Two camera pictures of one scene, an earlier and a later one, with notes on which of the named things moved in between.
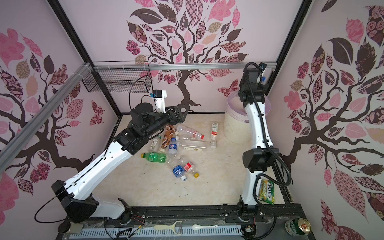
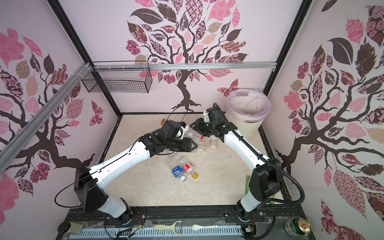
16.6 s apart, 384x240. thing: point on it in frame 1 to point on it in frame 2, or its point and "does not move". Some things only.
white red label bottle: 214,133 does not move
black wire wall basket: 121,76 does not move
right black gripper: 261,89 to 198,127
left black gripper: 180,118 to 186,146
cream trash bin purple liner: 237,126 does not move
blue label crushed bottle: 179,171 does not move
